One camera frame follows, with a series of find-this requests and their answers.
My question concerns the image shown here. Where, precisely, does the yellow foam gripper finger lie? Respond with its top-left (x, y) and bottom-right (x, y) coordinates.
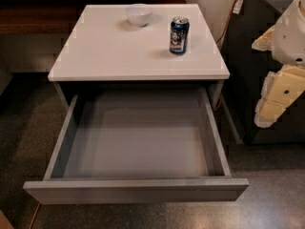
top-left (254, 64), bottom-right (305, 128)
top-left (252, 26), bottom-right (275, 52)

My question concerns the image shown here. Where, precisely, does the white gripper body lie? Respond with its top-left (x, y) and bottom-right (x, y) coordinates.
top-left (271, 0), bottom-right (305, 66)

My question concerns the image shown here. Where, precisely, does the grey top drawer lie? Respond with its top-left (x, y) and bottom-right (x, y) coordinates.
top-left (24, 86), bottom-right (249, 204)

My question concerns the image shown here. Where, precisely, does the dark grey cabinet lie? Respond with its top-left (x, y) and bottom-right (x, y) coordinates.
top-left (221, 0), bottom-right (305, 144)

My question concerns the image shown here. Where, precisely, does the blue soda can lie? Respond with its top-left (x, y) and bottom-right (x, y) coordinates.
top-left (169, 16), bottom-right (190, 54)

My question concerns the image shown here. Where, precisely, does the white ceramic bowl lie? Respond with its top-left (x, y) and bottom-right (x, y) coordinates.
top-left (125, 4), bottom-right (153, 27)

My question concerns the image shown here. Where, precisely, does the white nightstand cabinet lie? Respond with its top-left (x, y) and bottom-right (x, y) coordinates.
top-left (47, 3), bottom-right (231, 111)

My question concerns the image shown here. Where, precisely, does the white tag on cable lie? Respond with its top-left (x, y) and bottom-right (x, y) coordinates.
top-left (233, 0), bottom-right (244, 14)

